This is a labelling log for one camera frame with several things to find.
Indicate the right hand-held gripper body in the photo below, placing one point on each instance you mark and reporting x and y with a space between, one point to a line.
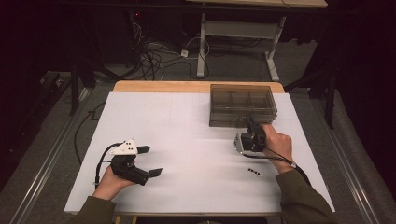
253 140

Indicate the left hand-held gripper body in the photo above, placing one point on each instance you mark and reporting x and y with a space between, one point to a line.
126 171

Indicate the smoky transparent drawer cabinet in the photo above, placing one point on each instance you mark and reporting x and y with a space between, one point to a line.
243 99

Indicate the person's left hand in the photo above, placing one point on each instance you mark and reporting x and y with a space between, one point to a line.
109 186

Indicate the person's right hand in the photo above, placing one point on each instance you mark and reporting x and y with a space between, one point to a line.
278 146

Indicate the white table sheet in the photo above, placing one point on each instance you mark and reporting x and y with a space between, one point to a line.
186 155

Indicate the black metal stand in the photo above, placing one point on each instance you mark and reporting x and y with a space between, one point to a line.
330 105
74 93

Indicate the white-framed desk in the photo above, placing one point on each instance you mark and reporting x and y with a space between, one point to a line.
239 29

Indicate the white power adapter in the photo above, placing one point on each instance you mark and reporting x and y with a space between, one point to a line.
184 53

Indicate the aluminium floor rail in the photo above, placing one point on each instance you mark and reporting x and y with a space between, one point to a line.
46 165
347 165

